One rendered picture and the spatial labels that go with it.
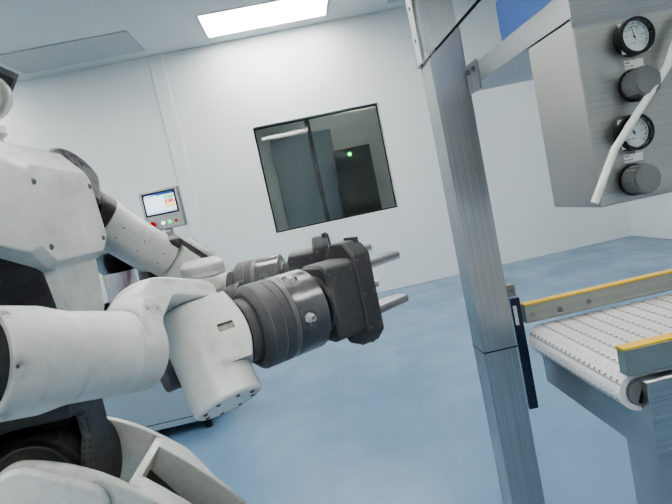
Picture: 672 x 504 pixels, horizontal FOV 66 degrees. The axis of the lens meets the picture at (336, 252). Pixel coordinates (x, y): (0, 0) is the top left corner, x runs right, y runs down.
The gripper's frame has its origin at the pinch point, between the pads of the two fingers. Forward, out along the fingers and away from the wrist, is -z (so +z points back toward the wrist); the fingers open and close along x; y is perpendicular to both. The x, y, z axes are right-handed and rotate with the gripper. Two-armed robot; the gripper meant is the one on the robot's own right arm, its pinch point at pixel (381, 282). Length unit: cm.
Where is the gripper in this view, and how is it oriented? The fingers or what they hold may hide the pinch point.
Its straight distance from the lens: 63.3
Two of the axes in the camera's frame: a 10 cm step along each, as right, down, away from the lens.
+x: 2.1, 9.7, 1.0
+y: 5.8, -0.4, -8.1
